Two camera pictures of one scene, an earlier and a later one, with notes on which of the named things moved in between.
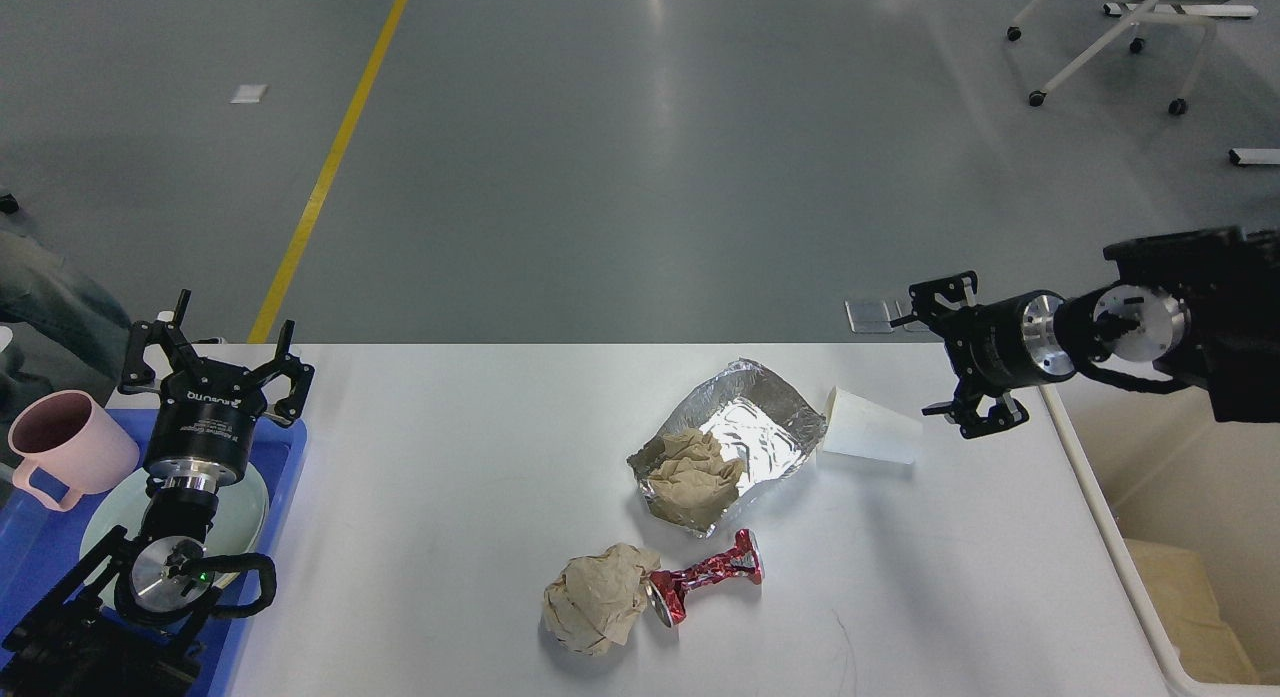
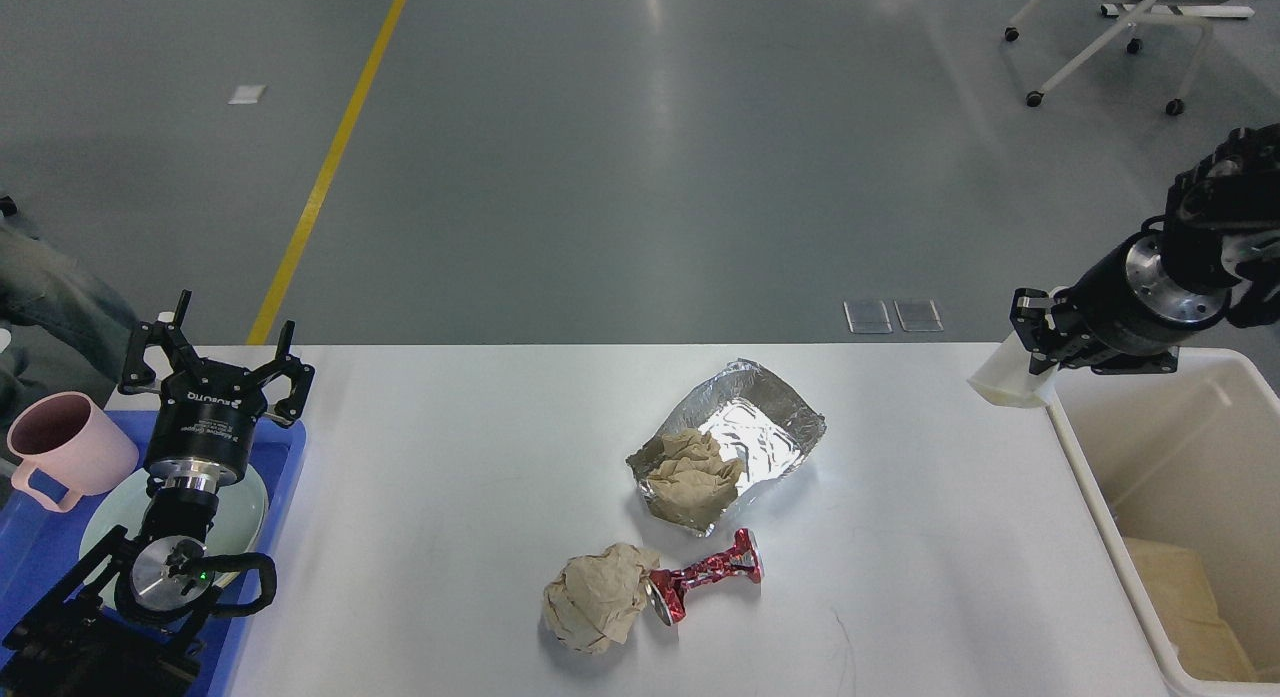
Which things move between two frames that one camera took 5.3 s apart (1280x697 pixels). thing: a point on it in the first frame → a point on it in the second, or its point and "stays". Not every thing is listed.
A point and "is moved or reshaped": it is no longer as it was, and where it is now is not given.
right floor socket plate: x=906 y=309 stays
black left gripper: x=203 y=428 stays
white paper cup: x=855 y=428 is moved or reshaped
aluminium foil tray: x=757 y=416 stays
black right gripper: x=1009 y=342 → x=1127 y=303
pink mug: x=67 y=436 stays
